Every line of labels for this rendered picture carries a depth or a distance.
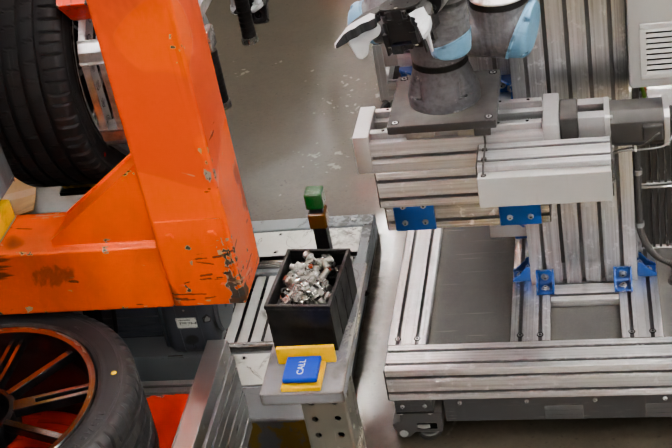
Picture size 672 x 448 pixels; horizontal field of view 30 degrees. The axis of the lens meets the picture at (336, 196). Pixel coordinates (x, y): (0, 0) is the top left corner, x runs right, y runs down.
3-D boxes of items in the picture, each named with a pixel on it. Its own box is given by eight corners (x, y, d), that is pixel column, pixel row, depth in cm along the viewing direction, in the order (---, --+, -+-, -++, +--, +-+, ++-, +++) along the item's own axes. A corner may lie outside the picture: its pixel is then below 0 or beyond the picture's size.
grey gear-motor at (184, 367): (97, 360, 327) (59, 251, 309) (252, 353, 319) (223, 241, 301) (76, 407, 312) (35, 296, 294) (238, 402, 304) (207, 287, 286)
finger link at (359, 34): (344, 73, 198) (392, 48, 201) (333, 39, 196) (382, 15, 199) (335, 69, 201) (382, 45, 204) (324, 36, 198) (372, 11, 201)
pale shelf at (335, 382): (295, 276, 285) (293, 266, 283) (369, 273, 282) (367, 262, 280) (261, 406, 249) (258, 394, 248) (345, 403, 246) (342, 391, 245)
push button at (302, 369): (289, 364, 253) (287, 356, 252) (323, 363, 252) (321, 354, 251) (283, 387, 247) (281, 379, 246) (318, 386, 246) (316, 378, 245)
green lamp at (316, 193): (308, 201, 274) (305, 185, 271) (326, 199, 273) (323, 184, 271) (305, 211, 270) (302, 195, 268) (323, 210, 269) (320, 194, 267)
